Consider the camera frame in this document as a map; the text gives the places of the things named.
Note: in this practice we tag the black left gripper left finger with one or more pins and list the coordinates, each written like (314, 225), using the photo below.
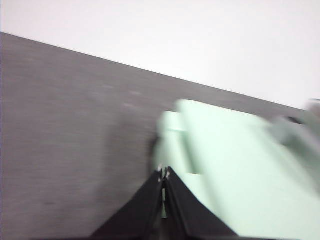
(140, 212)

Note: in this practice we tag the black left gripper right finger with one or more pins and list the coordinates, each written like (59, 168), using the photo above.
(190, 212)

